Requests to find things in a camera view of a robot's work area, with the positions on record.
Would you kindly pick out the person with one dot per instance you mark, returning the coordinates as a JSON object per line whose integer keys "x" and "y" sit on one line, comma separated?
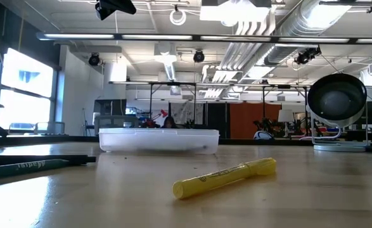
{"x": 169, "y": 123}

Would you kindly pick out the large bright window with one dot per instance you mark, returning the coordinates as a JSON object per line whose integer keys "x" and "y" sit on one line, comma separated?
{"x": 24, "y": 92}

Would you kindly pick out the white blue ball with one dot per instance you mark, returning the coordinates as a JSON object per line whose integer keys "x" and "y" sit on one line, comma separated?
{"x": 263, "y": 135}

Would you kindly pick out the orange partition wall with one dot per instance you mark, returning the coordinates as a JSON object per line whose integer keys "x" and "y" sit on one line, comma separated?
{"x": 242, "y": 120}

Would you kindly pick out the long LED light bar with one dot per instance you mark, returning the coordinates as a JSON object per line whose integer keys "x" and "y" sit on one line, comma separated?
{"x": 157, "y": 37}

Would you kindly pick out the black hanging spotlight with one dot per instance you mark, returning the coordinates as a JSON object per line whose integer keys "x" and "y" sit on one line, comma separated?
{"x": 307, "y": 55}
{"x": 93, "y": 59}
{"x": 199, "y": 56}

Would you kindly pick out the clear plastic supply box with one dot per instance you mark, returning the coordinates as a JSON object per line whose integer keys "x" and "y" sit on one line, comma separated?
{"x": 158, "y": 142}

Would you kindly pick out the white camera cylinder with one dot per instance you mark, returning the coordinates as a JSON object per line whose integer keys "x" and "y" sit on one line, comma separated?
{"x": 337, "y": 101}

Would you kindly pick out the red desk lamp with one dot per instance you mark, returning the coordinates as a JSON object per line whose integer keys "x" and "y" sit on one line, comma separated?
{"x": 163, "y": 113}

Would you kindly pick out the yellow highlighter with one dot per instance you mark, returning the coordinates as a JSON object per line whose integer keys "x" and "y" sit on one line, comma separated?
{"x": 217, "y": 179}

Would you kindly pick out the white lampshade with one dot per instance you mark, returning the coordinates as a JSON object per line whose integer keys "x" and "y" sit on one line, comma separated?
{"x": 286, "y": 115}

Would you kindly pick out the dark green printed marker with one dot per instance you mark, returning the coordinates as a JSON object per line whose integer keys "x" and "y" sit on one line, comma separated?
{"x": 24, "y": 168}

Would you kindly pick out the silver ventilation duct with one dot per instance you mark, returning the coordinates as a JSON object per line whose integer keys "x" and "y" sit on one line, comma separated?
{"x": 299, "y": 28}

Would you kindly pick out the black aluminium table frame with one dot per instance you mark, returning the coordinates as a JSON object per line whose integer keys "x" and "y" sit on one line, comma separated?
{"x": 46, "y": 139}

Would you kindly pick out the dark cabinet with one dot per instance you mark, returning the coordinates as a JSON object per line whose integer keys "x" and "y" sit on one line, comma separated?
{"x": 109, "y": 107}

